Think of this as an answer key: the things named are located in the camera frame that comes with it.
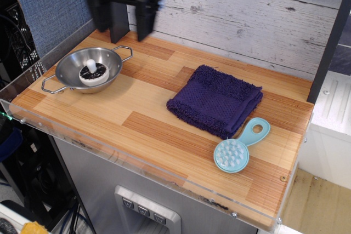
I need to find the steel bowl with handles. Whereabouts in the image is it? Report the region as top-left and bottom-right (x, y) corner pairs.
(42, 45), (133, 94)

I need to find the white toy mushroom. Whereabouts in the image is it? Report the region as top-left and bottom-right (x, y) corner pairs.
(78, 59), (110, 87)

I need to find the purple folded cloth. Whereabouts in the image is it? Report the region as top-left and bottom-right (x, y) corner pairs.
(166, 65), (263, 139)

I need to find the black plastic crate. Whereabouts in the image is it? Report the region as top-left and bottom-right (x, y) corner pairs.
(1, 0), (39, 81)

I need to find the clear acrylic table guard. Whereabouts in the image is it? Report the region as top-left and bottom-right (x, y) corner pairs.
(1, 49), (313, 233)

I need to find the light blue round brush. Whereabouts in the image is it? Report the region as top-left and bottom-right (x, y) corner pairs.
(213, 117), (271, 173)

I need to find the silver dispenser button panel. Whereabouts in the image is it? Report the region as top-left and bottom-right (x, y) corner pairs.
(114, 185), (182, 233)

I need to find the dark left vertical post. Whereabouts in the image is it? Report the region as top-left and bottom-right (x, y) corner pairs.
(109, 2), (129, 43)

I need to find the dark vertical post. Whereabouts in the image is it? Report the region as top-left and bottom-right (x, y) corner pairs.
(307, 0), (350, 104)
(109, 2), (129, 43)

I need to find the dark right vertical post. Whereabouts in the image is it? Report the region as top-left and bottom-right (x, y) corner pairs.
(307, 0), (350, 104)

